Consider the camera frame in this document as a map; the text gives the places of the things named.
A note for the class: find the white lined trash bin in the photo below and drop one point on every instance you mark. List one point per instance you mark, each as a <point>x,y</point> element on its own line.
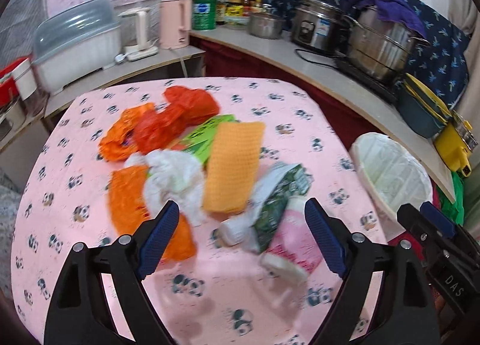
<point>391,176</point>

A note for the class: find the orange foam fruit net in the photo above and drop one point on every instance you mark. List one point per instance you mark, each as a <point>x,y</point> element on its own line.
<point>232,166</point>

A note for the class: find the purple towel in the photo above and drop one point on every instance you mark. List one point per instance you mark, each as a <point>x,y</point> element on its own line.
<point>396,11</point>

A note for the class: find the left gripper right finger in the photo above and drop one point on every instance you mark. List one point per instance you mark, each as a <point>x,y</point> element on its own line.
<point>404,312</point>

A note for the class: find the pink panda tablecloth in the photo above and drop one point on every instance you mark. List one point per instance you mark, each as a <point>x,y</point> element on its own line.
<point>222,295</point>

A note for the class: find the large steel steamer pot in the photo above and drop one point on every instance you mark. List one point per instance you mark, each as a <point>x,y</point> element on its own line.
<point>380,48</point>

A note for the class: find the stacked blue yellow bowls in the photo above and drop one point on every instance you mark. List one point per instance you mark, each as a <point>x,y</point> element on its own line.
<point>424,112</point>

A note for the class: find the pink paper cup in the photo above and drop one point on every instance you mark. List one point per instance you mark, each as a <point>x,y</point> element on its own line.
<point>293,253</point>

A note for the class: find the yellow label jar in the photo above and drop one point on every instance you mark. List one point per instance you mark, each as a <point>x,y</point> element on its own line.
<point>236,13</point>

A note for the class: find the small steel pot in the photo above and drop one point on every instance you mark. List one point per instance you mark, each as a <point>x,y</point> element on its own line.
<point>265,25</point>

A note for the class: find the green milk powder can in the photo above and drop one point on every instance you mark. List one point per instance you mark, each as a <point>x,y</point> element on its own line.
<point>204,15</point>

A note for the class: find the orange printed plastic bag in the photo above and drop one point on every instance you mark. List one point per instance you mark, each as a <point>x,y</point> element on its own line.
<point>125,193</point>

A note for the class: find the red plastic bag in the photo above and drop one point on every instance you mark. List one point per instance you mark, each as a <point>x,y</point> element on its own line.
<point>186,107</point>

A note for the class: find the steel rice cooker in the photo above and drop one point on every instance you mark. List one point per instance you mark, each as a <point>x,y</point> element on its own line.
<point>316,26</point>

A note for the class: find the yellow electric pot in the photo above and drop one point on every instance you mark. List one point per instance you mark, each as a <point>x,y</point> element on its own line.
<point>456,143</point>

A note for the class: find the black induction cooker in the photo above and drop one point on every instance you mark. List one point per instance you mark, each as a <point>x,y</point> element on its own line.
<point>384,89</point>

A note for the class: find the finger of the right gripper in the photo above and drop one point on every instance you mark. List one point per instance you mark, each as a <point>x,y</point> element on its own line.
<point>438,219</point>

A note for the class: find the white dish drainer box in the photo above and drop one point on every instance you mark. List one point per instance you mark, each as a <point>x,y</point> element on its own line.
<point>74,43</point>

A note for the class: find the green crushed carton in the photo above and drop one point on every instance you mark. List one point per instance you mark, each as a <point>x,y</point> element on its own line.
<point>277,202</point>

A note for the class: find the navy floral backsplash cloth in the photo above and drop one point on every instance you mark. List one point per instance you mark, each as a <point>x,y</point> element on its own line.
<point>441,65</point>

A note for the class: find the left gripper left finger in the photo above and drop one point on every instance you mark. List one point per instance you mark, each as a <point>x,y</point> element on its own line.
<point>78,310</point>

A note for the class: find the dark sauce bottle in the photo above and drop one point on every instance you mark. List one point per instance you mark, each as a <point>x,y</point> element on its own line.
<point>246,7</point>

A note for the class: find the red white container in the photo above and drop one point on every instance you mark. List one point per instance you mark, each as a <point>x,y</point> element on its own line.
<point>17,80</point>

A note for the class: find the white glass kettle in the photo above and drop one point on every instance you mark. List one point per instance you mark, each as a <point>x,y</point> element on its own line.
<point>142,46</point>

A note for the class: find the pink electric kettle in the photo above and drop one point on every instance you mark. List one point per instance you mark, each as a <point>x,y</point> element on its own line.
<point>175,23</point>

